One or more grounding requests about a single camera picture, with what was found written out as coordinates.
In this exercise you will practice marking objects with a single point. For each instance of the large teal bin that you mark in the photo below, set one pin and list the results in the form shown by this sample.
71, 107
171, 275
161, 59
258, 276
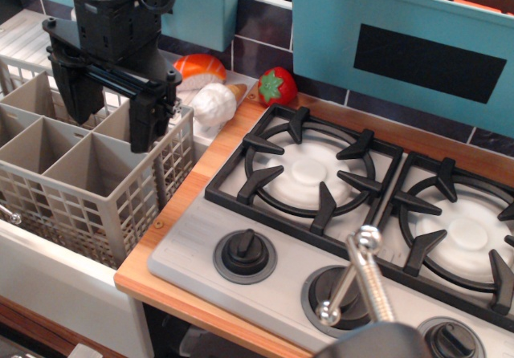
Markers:
436, 56

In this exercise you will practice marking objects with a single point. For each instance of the black right burner grate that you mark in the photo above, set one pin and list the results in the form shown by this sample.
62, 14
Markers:
448, 233

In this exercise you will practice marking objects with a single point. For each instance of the white ice cream cone toy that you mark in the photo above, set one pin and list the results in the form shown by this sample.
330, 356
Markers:
217, 103

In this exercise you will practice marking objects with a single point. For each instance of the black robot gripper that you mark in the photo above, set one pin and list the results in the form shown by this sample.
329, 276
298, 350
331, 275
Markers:
114, 43

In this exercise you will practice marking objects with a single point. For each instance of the black left stove knob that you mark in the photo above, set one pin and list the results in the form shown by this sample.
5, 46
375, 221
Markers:
245, 257

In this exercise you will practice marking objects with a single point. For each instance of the small teal bin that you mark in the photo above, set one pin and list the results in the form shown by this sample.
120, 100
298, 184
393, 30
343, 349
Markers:
192, 9

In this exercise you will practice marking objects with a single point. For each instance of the black middle stove knob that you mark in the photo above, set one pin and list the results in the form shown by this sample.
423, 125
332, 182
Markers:
318, 287

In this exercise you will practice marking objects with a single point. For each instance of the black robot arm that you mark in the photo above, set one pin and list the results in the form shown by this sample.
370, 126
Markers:
114, 44

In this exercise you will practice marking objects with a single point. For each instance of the black stove knob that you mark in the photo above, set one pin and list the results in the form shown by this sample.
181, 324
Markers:
318, 287
245, 257
449, 338

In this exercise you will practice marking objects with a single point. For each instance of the grey plastic drying rack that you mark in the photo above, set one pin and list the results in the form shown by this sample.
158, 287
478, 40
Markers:
82, 187

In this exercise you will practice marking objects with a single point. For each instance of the black right stove knob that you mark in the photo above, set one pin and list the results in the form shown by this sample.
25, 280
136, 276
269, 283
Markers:
449, 338

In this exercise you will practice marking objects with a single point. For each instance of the grey toy stove top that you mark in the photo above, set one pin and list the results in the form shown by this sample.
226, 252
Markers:
184, 257

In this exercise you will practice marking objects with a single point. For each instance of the black burner grate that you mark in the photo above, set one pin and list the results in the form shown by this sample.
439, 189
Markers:
448, 233
296, 172

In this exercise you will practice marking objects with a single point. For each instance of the black left burner grate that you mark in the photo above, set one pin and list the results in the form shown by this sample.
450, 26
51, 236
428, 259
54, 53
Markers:
296, 172

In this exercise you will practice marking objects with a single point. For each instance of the red strawberry toy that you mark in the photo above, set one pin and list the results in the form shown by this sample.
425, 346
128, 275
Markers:
276, 86

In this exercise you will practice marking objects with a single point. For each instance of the silver faucet handle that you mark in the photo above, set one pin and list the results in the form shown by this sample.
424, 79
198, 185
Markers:
12, 217

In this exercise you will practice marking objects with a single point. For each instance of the salmon sushi toy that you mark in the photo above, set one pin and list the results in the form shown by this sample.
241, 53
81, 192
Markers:
199, 70

